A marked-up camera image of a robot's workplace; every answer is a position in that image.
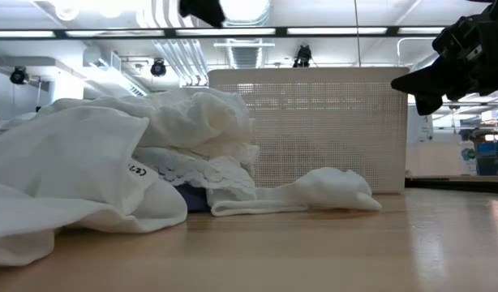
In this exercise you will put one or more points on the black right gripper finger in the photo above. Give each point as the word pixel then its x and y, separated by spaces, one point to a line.
pixel 419 83

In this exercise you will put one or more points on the white plastic laundry basket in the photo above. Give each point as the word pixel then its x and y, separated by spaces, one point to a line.
pixel 326 134

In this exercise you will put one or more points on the small white garment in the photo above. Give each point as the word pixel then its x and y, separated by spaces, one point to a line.
pixel 334 188

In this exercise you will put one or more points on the plain dark navy garment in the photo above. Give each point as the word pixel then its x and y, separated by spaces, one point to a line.
pixel 194 198

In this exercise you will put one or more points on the white plastic bottle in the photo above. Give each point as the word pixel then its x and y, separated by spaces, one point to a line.
pixel 468 158

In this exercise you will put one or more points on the blue crate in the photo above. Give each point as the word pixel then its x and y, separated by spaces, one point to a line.
pixel 492 160

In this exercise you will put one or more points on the black ceiling spotlight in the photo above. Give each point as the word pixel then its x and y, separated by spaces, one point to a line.
pixel 158 67
pixel 18 76

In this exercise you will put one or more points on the white garment with label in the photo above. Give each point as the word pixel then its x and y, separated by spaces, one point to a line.
pixel 70 170

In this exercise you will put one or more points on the black overhead camera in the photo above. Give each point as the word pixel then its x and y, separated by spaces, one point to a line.
pixel 303 57

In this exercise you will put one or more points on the ceiling ventilation duct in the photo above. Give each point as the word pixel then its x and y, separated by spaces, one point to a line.
pixel 245 54

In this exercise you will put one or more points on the black overhead frame beam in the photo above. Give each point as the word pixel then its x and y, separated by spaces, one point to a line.
pixel 151 32

